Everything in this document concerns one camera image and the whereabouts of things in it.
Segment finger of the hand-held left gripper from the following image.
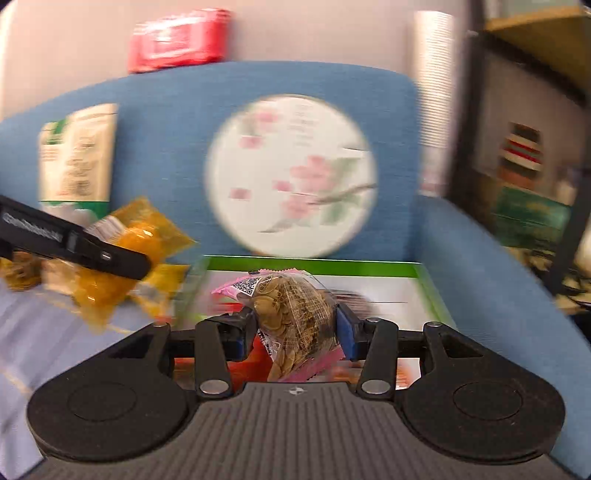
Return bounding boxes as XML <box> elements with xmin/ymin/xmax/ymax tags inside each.
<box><xmin>0</xmin><ymin>194</ymin><xmax>154</xmax><ymax>281</ymax></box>

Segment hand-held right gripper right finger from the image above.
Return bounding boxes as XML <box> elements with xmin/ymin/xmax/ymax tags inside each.
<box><xmin>336</xmin><ymin>304</ymin><xmax>485</xmax><ymax>398</ymax></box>

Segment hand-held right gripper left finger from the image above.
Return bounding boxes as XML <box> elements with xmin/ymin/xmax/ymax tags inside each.
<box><xmin>108</xmin><ymin>307</ymin><xmax>257</xmax><ymax>400</ymax></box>

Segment clear seed packet pink edges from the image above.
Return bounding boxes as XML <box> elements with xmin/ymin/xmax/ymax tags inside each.
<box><xmin>211</xmin><ymin>268</ymin><xmax>345</xmax><ymax>385</ymax></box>

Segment green cardboard box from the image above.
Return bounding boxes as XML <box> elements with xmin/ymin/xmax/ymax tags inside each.
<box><xmin>174</xmin><ymin>255</ymin><xmax>457</xmax><ymax>391</ymax></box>

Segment orange snack packet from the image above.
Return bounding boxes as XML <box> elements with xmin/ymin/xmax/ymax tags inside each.
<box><xmin>74</xmin><ymin>198</ymin><xmax>198</xmax><ymax>334</ymax></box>

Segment small red snack packet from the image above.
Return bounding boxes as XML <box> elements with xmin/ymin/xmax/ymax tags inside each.
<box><xmin>228</xmin><ymin>335</ymin><xmax>278</xmax><ymax>385</ymax></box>

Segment large beige green pouch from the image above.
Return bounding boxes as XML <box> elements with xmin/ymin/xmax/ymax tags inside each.
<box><xmin>38</xmin><ymin>103</ymin><xmax>119</xmax><ymax>220</ymax></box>

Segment small yellow snack packet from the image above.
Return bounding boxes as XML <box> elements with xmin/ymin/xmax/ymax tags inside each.
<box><xmin>131</xmin><ymin>262</ymin><xmax>191</xmax><ymax>320</ymax></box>

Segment light blue striped blanket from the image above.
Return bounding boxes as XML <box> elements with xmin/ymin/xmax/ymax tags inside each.
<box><xmin>0</xmin><ymin>272</ymin><xmax>199</xmax><ymax>480</ymax></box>

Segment blue fabric sofa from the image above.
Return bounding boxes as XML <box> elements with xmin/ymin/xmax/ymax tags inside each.
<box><xmin>0</xmin><ymin>61</ymin><xmax>591</xmax><ymax>480</ymax></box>

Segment green box on shelf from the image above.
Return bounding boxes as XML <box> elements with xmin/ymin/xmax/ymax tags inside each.
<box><xmin>490</xmin><ymin>186</ymin><xmax>572</xmax><ymax>247</ymax></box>

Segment red wet wipes pack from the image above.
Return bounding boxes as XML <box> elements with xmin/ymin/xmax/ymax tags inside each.
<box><xmin>128</xmin><ymin>8</ymin><xmax>232</xmax><ymax>73</ymax></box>

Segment white plastic roll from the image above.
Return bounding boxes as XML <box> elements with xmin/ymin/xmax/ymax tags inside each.
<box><xmin>412</xmin><ymin>10</ymin><xmax>459</xmax><ymax>197</ymax></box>

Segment black metal shelf rack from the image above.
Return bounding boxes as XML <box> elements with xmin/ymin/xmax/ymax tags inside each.
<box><xmin>455</xmin><ymin>0</ymin><xmax>591</xmax><ymax>315</ymax></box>

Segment stack of books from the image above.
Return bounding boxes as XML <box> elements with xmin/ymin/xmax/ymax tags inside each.
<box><xmin>498</xmin><ymin>121</ymin><xmax>544</xmax><ymax>186</ymax></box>

